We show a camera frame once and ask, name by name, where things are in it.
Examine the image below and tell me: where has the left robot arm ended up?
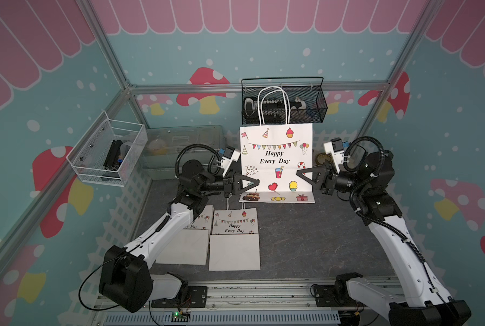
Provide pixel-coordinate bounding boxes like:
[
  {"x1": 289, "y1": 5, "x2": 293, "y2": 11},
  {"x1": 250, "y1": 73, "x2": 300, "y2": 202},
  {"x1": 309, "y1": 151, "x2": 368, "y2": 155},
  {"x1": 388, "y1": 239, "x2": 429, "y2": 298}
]
[{"x1": 97, "y1": 144, "x2": 259, "y2": 312}]

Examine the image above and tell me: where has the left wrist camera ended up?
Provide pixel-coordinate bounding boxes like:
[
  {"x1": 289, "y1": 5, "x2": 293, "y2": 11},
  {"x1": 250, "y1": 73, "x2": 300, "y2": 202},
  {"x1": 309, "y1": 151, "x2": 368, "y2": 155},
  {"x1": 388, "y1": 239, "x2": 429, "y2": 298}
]
[{"x1": 219, "y1": 145, "x2": 241, "y2": 177}]

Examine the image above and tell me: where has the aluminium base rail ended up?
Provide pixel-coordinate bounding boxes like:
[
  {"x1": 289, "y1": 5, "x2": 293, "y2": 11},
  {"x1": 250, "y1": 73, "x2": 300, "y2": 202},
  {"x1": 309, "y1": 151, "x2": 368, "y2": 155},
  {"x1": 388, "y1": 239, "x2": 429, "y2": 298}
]
[{"x1": 88, "y1": 278, "x2": 389, "y2": 325}]

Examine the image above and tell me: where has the black wire mesh basket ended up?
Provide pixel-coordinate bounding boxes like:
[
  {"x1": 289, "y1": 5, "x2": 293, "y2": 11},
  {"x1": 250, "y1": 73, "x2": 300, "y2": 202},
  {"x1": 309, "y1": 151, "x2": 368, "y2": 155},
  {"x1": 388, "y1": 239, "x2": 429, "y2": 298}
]
[{"x1": 240, "y1": 77, "x2": 328, "y2": 125}]

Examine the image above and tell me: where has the black item in white basket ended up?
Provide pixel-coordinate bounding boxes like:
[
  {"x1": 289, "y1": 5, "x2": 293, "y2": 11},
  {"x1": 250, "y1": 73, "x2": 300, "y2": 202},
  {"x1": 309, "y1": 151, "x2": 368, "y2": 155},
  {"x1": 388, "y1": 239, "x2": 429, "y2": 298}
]
[{"x1": 103, "y1": 140, "x2": 123, "y2": 171}]

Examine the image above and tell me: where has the black white device in basket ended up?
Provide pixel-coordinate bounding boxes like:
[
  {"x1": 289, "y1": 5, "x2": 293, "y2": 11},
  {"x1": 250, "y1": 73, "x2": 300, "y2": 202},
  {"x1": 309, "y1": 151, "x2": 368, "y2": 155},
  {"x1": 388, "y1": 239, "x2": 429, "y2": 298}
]
[{"x1": 242, "y1": 98, "x2": 307, "y2": 118}]

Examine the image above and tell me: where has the white wire mesh basket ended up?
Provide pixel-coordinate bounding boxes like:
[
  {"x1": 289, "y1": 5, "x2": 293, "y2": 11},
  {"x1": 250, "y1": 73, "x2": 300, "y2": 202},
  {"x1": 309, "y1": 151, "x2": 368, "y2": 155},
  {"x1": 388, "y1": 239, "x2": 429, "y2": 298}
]
[{"x1": 66, "y1": 112, "x2": 147, "y2": 187}]

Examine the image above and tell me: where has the paper bag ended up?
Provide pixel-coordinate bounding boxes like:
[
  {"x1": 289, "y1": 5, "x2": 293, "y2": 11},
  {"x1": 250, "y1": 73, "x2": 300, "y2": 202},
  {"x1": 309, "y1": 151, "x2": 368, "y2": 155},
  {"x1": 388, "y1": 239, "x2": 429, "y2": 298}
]
[
  {"x1": 240, "y1": 123, "x2": 315, "y2": 204},
  {"x1": 208, "y1": 207, "x2": 261, "y2": 272},
  {"x1": 156, "y1": 205, "x2": 214, "y2": 266}
]

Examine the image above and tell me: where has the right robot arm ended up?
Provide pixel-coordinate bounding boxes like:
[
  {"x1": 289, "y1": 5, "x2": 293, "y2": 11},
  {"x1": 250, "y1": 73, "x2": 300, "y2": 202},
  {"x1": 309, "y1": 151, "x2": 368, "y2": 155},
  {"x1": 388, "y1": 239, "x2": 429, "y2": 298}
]
[{"x1": 297, "y1": 137, "x2": 472, "y2": 325}]

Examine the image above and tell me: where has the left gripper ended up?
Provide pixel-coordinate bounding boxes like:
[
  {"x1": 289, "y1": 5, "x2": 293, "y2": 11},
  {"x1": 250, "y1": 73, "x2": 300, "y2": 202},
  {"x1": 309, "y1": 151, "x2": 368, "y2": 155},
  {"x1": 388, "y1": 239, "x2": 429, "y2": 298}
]
[{"x1": 198, "y1": 169, "x2": 259, "y2": 199}]

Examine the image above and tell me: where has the clear plastic storage box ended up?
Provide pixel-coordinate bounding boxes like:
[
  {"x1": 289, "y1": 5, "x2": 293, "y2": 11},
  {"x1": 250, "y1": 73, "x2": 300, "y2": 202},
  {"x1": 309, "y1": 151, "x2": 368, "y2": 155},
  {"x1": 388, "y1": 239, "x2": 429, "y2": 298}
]
[{"x1": 139, "y1": 126, "x2": 226, "y2": 180}]

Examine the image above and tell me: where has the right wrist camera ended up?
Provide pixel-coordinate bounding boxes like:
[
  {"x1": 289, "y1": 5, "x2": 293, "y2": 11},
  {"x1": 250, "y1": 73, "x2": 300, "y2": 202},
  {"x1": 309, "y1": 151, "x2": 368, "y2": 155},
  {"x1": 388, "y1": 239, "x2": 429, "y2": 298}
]
[{"x1": 324, "y1": 138, "x2": 349, "y2": 174}]

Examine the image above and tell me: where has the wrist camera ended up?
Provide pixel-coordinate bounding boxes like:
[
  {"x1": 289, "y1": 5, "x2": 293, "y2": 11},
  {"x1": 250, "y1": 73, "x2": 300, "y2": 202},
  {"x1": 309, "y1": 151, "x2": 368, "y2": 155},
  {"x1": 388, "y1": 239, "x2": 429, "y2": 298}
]
[
  {"x1": 219, "y1": 145, "x2": 241, "y2": 177},
  {"x1": 324, "y1": 138, "x2": 349, "y2": 174}
]

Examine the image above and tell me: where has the roll of brown tape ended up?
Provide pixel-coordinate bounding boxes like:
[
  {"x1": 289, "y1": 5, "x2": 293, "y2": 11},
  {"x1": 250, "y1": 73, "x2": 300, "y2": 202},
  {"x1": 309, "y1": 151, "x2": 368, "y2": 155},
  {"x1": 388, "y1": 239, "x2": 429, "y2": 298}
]
[{"x1": 315, "y1": 153, "x2": 333, "y2": 165}]

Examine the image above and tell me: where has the green circuit board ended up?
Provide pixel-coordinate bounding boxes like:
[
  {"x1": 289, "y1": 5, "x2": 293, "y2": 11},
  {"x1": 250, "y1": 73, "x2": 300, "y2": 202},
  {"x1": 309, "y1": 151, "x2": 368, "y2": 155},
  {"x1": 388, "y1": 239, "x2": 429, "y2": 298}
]
[{"x1": 170, "y1": 311, "x2": 191, "y2": 323}]

